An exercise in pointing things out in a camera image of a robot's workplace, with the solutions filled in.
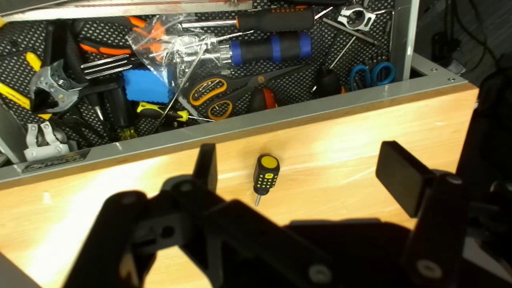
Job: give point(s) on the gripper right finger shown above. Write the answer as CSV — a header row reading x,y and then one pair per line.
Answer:
x,y
404,176

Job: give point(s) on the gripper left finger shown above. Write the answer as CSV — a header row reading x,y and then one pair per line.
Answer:
x,y
244,224

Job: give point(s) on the stubby yellow black screwdriver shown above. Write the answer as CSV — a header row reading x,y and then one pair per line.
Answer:
x,y
266,174

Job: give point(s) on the grey metal tool drawer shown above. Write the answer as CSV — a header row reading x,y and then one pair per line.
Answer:
x,y
280,120

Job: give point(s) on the slim yellow black screwdriver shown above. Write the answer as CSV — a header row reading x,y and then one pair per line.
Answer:
x,y
160,112

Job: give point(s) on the thin metal hex key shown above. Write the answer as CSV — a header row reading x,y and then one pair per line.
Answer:
x,y
352,32

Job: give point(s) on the silver metal clamp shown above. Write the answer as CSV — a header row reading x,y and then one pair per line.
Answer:
x,y
356,16

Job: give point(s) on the blue foam block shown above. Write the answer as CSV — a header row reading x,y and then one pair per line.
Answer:
x,y
146,86

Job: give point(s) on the clear plastic bag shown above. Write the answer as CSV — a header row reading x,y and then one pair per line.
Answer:
x,y
188,48

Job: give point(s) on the orange black pliers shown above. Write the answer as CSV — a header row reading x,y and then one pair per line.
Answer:
x,y
104,48

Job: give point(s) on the silver metal bracket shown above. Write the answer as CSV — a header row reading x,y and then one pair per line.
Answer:
x,y
44,142

